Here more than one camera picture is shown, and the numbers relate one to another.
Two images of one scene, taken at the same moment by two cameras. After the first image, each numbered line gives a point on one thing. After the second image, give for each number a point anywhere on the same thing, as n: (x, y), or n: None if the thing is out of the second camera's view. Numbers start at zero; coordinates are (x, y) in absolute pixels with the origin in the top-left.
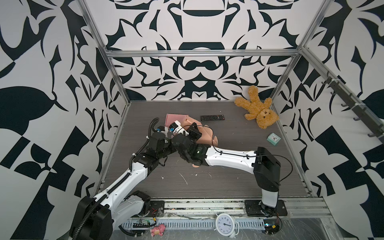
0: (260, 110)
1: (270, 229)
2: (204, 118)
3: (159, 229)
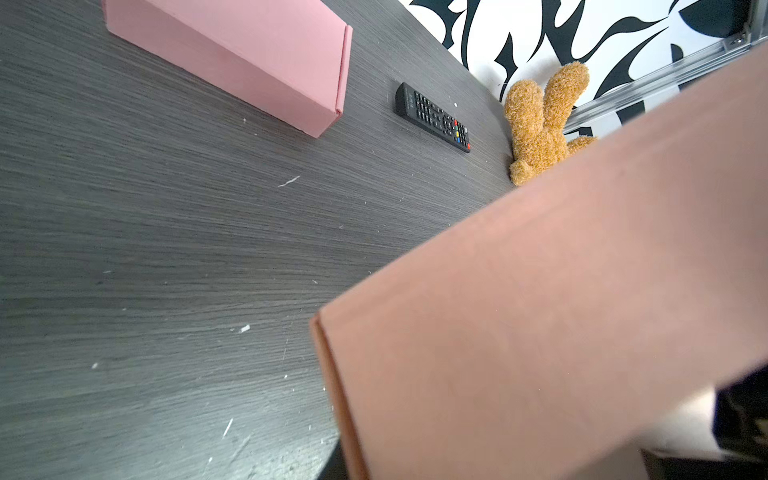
0: (538, 119)
1: None
2: (417, 107)
3: None
